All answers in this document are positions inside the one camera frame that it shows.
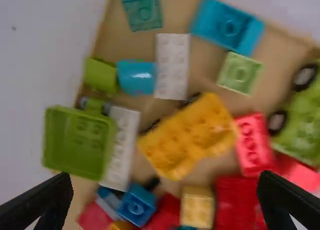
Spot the white toy brick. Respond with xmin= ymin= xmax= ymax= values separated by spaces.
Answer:
xmin=153 ymin=33 xmax=192 ymax=100
xmin=98 ymin=106 xmax=142 ymax=192

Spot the teal green toy brick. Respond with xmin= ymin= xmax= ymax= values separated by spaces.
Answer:
xmin=121 ymin=0 xmax=165 ymax=33

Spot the green toy car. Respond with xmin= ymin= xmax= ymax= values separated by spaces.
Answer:
xmin=267 ymin=64 xmax=320 ymax=169

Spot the blue grey toy brick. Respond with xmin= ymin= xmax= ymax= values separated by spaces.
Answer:
xmin=94 ymin=186 xmax=126 ymax=220

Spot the yellow toy brick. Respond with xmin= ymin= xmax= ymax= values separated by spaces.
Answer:
xmin=179 ymin=186 xmax=216 ymax=229
xmin=108 ymin=220 xmax=133 ymax=230

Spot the yellow toy car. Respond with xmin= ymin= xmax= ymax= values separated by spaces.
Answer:
xmin=136 ymin=91 xmax=238 ymax=190

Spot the pale green toy brick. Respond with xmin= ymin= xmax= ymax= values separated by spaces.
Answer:
xmin=216 ymin=51 xmax=264 ymax=97

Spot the large lime green toy brick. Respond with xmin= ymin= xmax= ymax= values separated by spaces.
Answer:
xmin=42 ymin=97 xmax=118 ymax=180

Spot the light blue curved toy brick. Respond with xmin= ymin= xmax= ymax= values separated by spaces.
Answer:
xmin=115 ymin=59 xmax=158 ymax=97

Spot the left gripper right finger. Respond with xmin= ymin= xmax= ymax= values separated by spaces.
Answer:
xmin=256 ymin=169 xmax=320 ymax=230

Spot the red toy brick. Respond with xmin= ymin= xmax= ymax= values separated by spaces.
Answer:
xmin=77 ymin=202 xmax=113 ymax=230
xmin=214 ymin=176 xmax=268 ymax=230
xmin=233 ymin=112 xmax=276 ymax=177
xmin=277 ymin=154 xmax=320 ymax=193
xmin=144 ymin=192 xmax=182 ymax=230

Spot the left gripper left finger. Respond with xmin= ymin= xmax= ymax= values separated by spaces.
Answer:
xmin=0 ymin=171 xmax=74 ymax=230

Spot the tan tray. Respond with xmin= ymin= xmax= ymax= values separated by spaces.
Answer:
xmin=73 ymin=0 xmax=320 ymax=230

